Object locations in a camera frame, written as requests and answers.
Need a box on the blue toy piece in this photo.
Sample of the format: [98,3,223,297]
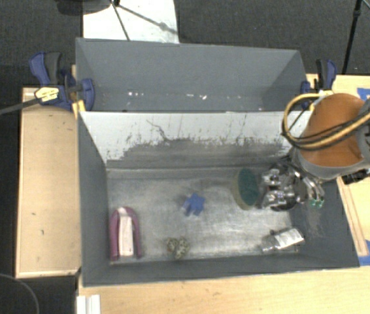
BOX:
[181,192,207,217]

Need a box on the pale wood board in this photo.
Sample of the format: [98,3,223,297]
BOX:
[14,86,83,279]

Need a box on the purple and white curved object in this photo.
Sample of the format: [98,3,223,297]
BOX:
[107,206,144,262]

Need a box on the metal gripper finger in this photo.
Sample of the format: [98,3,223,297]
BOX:
[260,169,280,186]
[260,190,282,210]

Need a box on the black cylinder on white bracket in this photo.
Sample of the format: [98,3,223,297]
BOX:
[341,167,370,186]

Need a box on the speckled grey lump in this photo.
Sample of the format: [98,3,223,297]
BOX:
[165,236,191,260]

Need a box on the silver foil packet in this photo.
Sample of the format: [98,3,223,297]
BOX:
[261,227,305,253]

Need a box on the green round scrub sponge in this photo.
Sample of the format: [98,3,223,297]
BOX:
[236,167,261,211]

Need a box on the grey metal bin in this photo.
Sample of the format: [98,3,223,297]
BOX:
[75,37,361,287]

